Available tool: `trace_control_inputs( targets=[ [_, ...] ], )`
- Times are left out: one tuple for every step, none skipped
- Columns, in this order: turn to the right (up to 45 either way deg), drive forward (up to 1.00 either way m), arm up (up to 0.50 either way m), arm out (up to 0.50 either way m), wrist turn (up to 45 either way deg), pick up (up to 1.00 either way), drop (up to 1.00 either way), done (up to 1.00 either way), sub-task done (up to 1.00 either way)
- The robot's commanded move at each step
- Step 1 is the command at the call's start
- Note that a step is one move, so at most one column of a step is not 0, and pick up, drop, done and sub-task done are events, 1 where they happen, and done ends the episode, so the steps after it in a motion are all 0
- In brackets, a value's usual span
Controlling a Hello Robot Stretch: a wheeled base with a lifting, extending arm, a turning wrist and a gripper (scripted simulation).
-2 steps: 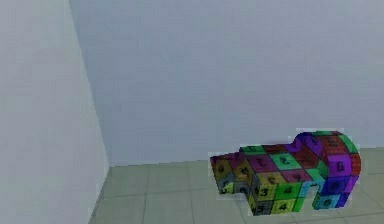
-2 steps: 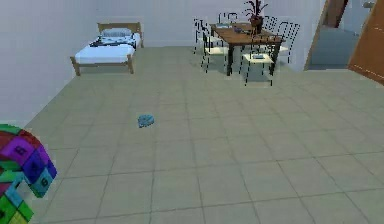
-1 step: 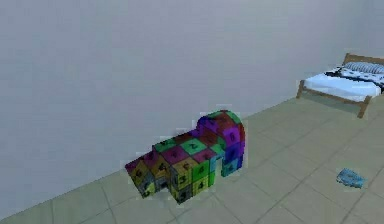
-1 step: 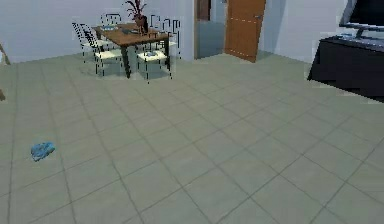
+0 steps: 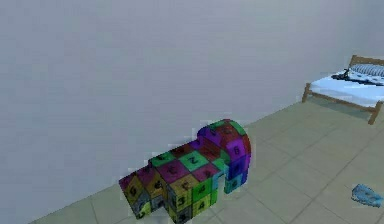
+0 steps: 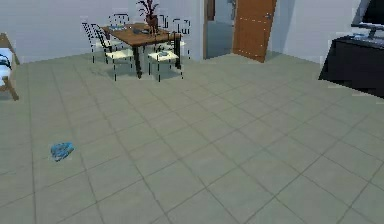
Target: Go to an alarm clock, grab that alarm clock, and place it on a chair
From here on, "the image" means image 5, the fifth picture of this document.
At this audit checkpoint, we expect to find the multicoloured block-patterned chair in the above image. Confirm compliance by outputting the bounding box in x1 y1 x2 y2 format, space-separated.
118 118 252 224

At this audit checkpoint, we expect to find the black object on bed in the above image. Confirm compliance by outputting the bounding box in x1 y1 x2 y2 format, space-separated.
331 68 384 87

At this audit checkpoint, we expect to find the wooden bed with white mattress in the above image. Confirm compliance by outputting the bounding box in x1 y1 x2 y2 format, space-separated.
301 54 384 126

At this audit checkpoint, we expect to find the grey striped pillow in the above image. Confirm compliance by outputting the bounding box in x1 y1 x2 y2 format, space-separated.
349 63 384 78

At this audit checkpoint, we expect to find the blue cloth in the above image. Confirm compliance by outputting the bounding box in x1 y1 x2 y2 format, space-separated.
351 183 384 209

